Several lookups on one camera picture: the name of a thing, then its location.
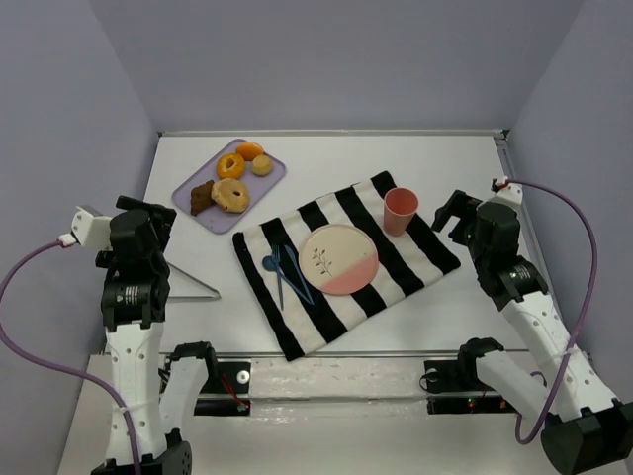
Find large beige bagel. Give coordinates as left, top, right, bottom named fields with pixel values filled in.
left=212, top=178, right=250, bottom=214

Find metal serving tongs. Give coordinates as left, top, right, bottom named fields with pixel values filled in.
left=167, top=260, right=222, bottom=302

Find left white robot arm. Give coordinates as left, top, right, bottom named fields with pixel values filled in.
left=93, top=196, right=217, bottom=474

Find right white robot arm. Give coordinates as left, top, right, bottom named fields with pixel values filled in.
left=431, top=185, right=632, bottom=474

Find pink plastic cup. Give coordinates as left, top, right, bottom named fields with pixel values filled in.
left=383, top=187, right=419, bottom=237

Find brown chocolate pastry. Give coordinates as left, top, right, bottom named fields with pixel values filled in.
left=190, top=180, right=215, bottom=217

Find black white striped placemat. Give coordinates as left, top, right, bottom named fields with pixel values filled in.
left=232, top=171, right=461, bottom=361

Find orange glazed donut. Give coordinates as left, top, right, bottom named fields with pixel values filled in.
left=216, top=152, right=246, bottom=179

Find blue plastic spoon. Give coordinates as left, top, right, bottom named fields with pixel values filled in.
left=262, top=255, right=277, bottom=272

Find cream and pink plate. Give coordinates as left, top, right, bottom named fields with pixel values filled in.
left=299, top=224, right=380, bottom=296

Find orange round bun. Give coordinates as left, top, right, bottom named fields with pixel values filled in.
left=235, top=142, right=264, bottom=161

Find blue plastic fork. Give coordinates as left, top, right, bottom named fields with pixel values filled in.
left=271, top=244, right=284, bottom=310

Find small pale round bun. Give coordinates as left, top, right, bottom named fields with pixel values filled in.
left=251, top=154, right=273, bottom=176

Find blue plastic knife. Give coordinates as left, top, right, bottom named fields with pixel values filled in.
left=282, top=243, right=317, bottom=306

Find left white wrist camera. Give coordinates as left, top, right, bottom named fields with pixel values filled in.
left=57, top=206, right=112, bottom=251

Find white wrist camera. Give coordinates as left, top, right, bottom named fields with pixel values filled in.
left=489, top=176, right=523, bottom=212
left=57, top=206, right=112, bottom=251

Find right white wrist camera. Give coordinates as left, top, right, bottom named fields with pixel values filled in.
left=489, top=176, right=523, bottom=212

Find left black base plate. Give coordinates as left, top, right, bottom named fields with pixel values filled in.
left=162, top=358, right=253, bottom=417

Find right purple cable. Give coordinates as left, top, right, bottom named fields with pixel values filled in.
left=511, top=178, right=598, bottom=444

